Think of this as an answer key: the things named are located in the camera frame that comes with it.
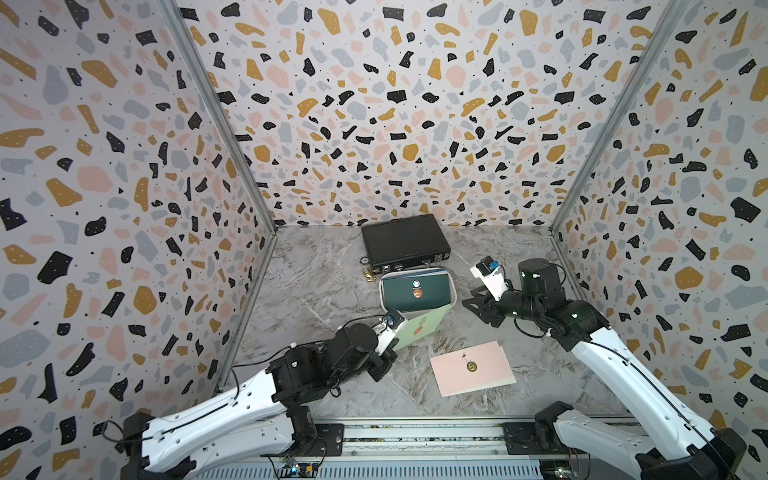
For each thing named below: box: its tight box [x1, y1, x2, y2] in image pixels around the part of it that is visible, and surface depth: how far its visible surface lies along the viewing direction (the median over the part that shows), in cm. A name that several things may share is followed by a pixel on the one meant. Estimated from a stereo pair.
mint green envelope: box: [393, 304, 453, 351], surface depth 76 cm
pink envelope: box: [430, 340, 513, 395], surface depth 89 cm
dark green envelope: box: [382, 269, 451, 312], surface depth 100 cm
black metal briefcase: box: [361, 214, 451, 274], surface depth 113 cm
